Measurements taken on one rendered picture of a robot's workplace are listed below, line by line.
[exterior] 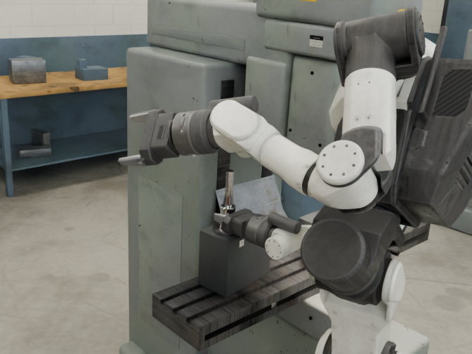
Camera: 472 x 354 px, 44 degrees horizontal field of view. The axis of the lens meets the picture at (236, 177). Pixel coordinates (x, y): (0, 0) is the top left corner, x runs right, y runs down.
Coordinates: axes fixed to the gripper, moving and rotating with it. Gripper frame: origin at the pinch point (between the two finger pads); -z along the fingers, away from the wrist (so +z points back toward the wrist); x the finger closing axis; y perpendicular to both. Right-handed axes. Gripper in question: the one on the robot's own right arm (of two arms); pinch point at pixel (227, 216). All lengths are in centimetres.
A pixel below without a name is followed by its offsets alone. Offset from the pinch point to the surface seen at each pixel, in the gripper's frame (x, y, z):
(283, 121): -30.8, -24.3, -5.0
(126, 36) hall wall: -265, -3, -395
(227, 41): -32, -48, -33
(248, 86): -31, -34, -21
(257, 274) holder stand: -9.6, 21.1, 5.5
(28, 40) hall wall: -160, -3, -404
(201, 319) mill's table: 19.2, 23.3, 9.2
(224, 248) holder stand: 5.8, 7.0, 4.6
